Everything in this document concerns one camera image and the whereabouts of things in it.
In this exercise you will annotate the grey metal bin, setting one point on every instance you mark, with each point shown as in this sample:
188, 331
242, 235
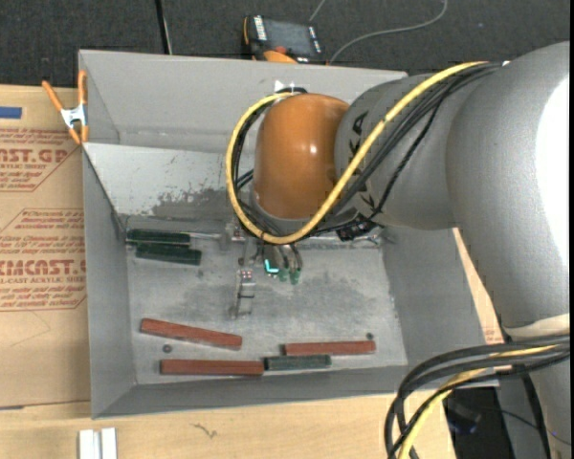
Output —
315, 304

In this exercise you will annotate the brown cardboard board red print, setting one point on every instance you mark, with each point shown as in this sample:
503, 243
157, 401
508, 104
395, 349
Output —
33, 218

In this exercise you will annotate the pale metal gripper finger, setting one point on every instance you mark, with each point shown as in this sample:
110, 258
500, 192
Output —
244, 294
234, 235

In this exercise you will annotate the red-brown flat block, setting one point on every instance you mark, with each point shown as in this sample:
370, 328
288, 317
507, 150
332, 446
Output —
210, 367
191, 334
330, 348

